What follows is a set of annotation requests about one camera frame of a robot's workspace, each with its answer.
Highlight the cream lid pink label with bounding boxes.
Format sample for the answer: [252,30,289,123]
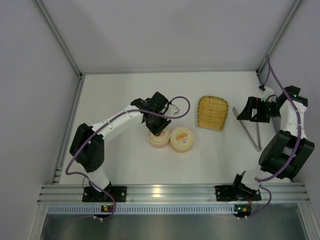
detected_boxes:
[148,127,171,145]

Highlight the cream lid orange label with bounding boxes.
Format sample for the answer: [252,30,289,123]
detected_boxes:
[170,127,194,148]

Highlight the metal tongs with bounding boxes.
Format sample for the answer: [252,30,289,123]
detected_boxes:
[232,106,263,152]

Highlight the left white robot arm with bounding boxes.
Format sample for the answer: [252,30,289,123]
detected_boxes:
[69,92,171,193]

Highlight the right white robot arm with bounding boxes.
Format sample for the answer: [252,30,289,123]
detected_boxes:
[232,85,315,195]

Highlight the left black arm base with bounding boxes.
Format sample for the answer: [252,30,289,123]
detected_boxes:
[82,186,127,203]

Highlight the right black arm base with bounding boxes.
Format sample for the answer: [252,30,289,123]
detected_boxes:
[214,185,262,202]

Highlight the pink bottom bowl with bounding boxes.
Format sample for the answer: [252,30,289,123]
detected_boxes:
[150,142,169,149]

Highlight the orange bottom bowl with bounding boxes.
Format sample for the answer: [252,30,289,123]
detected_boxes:
[171,145,192,153]

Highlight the woven bamboo tray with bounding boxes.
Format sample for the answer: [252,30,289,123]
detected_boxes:
[197,95,229,131]

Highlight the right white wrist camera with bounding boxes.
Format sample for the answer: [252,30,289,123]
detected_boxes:
[259,84,274,102]

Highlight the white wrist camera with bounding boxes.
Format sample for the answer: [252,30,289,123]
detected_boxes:
[259,84,274,102]
[166,103,180,117]

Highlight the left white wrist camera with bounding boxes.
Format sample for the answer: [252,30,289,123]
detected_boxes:
[166,103,180,117]

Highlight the aluminium front rail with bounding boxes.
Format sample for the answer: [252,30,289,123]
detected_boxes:
[37,182,310,205]

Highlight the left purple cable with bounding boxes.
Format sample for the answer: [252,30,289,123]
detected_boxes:
[64,96,192,221]

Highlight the slotted cable duct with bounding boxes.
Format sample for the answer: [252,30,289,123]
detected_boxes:
[47,204,238,215]

